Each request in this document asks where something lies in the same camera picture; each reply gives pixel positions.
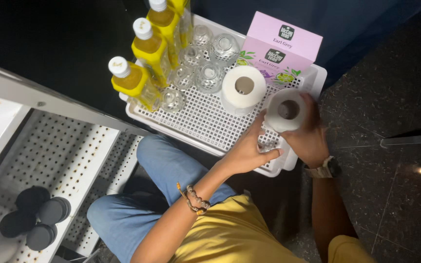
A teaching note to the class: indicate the person's yellow shirt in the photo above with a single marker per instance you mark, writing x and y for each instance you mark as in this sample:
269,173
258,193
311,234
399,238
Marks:
232,233

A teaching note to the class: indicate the white paper roll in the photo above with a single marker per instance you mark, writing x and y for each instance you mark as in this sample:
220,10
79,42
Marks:
232,96
278,118

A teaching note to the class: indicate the white perforated metal shelf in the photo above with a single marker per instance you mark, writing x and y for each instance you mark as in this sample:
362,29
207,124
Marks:
68,153

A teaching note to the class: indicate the yellow label oil bottle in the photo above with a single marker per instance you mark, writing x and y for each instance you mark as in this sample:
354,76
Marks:
132,82
165,20
183,16
151,49

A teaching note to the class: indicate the pink tea box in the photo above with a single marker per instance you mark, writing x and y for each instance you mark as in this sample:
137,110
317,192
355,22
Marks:
287,44

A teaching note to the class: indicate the person's right hand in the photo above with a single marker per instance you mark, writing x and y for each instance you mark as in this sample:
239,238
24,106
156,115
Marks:
307,142

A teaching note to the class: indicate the black capped white bottle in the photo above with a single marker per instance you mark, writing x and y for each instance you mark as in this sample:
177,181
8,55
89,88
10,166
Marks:
16,223
41,237
31,198
54,210

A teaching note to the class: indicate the white perforated plastic basket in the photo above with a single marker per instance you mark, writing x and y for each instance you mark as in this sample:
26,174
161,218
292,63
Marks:
203,120

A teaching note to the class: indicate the group of clear glass cups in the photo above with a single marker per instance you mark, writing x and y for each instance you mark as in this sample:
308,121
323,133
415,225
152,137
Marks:
209,77

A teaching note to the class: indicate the person's left hand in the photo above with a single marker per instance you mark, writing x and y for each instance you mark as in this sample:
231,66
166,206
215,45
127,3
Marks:
245,151

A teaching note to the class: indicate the metal floor rail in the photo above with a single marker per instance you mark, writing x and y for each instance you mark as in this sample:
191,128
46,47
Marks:
415,140

